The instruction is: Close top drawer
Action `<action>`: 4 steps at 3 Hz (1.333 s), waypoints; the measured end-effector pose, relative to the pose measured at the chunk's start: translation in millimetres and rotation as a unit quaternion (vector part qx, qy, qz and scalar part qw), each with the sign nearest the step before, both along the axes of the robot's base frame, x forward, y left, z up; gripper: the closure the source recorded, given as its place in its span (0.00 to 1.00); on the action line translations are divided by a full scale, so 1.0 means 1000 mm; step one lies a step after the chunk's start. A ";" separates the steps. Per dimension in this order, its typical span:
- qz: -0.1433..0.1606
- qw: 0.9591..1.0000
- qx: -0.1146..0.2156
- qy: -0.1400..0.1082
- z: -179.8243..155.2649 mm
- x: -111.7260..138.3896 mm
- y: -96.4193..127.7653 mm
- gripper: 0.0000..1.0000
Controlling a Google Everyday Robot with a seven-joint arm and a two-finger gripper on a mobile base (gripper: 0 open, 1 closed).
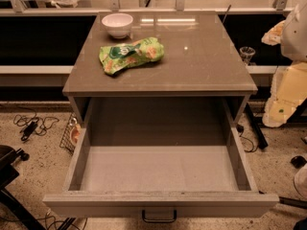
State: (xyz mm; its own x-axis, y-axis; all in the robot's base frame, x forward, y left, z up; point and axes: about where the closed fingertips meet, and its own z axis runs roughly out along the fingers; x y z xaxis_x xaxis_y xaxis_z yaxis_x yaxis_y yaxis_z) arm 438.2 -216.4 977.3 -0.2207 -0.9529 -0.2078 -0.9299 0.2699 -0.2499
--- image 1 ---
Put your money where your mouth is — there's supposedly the grey top drawer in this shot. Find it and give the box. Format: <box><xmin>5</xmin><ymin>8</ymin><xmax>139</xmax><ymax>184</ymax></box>
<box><xmin>42</xmin><ymin>97</ymin><xmax>280</xmax><ymax>224</ymax></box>

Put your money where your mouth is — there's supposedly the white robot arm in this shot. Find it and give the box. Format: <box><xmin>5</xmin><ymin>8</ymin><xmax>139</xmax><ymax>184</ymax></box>
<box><xmin>261</xmin><ymin>0</ymin><xmax>307</xmax><ymax>127</ymax></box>

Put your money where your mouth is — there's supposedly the grey drawer cabinet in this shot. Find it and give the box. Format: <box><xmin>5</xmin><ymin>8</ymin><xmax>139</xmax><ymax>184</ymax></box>
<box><xmin>63</xmin><ymin>11</ymin><xmax>256</xmax><ymax>139</ymax></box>

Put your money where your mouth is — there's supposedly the clear glass cup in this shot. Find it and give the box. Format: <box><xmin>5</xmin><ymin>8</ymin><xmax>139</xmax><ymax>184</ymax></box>
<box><xmin>239</xmin><ymin>46</ymin><xmax>255</xmax><ymax>65</ymax></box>

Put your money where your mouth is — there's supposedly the black stand leg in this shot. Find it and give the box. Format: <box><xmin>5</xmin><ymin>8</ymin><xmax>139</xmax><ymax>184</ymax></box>
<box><xmin>279</xmin><ymin>196</ymin><xmax>307</xmax><ymax>209</ymax></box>

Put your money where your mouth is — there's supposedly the green chip bag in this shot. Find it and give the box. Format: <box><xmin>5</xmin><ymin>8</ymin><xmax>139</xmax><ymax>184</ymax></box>
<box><xmin>99</xmin><ymin>37</ymin><xmax>164</xmax><ymax>76</ymax></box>

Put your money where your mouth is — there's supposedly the white ceramic bowl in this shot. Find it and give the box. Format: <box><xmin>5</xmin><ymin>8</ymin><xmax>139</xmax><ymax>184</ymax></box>
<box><xmin>102</xmin><ymin>13</ymin><xmax>133</xmax><ymax>38</ymax></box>

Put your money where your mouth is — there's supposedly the black office chair base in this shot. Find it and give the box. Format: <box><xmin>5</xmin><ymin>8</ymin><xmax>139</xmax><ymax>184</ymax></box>
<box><xmin>0</xmin><ymin>145</ymin><xmax>45</xmax><ymax>230</ymax></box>

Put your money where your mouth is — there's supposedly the black drawer handle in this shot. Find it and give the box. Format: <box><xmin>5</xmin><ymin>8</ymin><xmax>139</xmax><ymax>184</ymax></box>
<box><xmin>141</xmin><ymin>210</ymin><xmax>177</xmax><ymax>224</ymax></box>

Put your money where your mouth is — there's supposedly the wire basket on floor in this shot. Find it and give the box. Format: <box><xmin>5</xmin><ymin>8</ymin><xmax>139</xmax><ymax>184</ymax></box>
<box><xmin>59</xmin><ymin>113</ymin><xmax>81</xmax><ymax>154</ymax></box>

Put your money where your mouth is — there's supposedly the black power adapter with cable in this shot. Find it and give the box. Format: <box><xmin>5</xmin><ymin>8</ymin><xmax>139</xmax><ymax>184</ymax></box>
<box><xmin>13</xmin><ymin>107</ymin><xmax>59</xmax><ymax>142</ymax></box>

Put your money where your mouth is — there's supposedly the black floor cable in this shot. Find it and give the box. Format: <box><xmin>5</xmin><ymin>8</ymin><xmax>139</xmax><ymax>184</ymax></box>
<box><xmin>0</xmin><ymin>208</ymin><xmax>88</xmax><ymax>230</ymax></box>

